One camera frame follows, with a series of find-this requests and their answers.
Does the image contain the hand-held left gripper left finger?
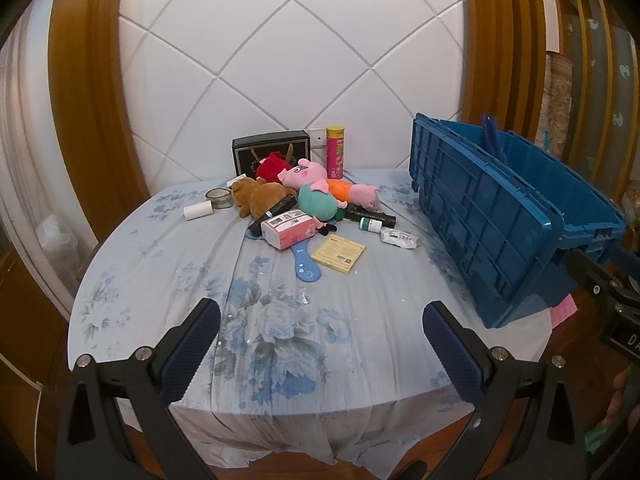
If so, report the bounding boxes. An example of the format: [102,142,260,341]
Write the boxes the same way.
[56,297,222,480]

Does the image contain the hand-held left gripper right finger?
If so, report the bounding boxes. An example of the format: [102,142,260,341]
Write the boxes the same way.
[421,300,587,480]

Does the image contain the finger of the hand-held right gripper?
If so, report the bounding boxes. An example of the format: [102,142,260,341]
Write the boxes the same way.
[565,247,640,311]

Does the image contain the blue plastic crate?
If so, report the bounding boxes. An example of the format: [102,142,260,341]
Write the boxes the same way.
[410,112,628,330]

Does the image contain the blue hand mirror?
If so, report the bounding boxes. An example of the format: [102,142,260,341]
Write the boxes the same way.
[245,222,323,282]

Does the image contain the pink tissue pack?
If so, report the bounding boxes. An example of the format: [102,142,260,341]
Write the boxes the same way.
[261,210,321,251]

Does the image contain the yellow packet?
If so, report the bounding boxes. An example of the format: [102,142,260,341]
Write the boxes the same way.
[310,234,367,276]

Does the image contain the brown teddy bear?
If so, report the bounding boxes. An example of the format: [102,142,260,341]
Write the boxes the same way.
[230,176,288,219]

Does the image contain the pink pig plush teal shirt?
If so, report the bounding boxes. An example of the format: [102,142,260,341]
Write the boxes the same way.
[278,158,351,237]

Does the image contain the pink paper item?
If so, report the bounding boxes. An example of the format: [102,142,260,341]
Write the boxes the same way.
[549,295,576,328]

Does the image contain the green cloth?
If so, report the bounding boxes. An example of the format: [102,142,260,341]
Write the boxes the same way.
[582,417,618,456]

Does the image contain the white plastic packet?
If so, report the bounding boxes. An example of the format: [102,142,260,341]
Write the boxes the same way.
[380,226,420,250]

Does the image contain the white paper roll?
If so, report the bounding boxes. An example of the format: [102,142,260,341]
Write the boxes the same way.
[183,200,215,222]

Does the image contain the black remote control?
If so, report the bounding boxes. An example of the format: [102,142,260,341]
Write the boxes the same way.
[248,196,298,228]

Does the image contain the blue fuzzy stick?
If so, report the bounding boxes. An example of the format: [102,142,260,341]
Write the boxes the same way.
[481,114,508,166]

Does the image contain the clear plastic bag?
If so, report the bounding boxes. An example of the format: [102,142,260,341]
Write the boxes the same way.
[37,214,81,281]

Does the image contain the rolled patterned carpet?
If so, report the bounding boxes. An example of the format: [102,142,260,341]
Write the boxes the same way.
[540,50,573,156]

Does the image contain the red plush toy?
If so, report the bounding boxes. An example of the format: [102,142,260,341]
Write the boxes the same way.
[256,152,296,183]

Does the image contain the pink pig plush orange dress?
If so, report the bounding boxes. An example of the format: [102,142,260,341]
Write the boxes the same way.
[320,178,382,212]

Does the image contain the black gift box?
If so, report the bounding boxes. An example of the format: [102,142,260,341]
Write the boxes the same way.
[231,130,311,181]

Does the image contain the pink and yellow chips can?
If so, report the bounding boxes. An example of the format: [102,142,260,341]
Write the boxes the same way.
[326,126,347,181]

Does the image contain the white padded headboard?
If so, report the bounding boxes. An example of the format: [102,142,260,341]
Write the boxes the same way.
[117,0,466,196]

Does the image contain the wooden headboard frame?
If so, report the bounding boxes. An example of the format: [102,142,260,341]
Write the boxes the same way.
[47,0,546,246]

